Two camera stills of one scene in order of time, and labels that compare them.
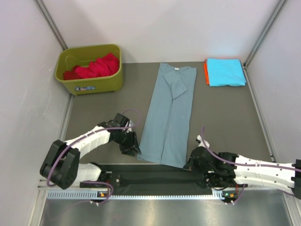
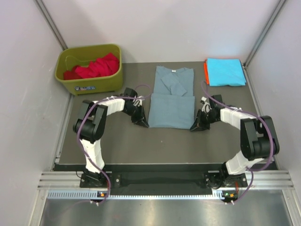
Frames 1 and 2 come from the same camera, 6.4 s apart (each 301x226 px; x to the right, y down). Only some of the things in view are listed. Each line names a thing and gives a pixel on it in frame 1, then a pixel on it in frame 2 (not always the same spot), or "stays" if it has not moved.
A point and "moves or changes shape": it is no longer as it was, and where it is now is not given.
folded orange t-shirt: (206, 71) stays
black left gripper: (131, 146) to (140, 119)
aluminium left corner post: (48, 18) stays
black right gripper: (191, 165) to (199, 125)
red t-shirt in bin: (106, 65) stays
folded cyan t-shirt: (222, 72) stays
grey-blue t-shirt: (166, 136) moves or changes shape
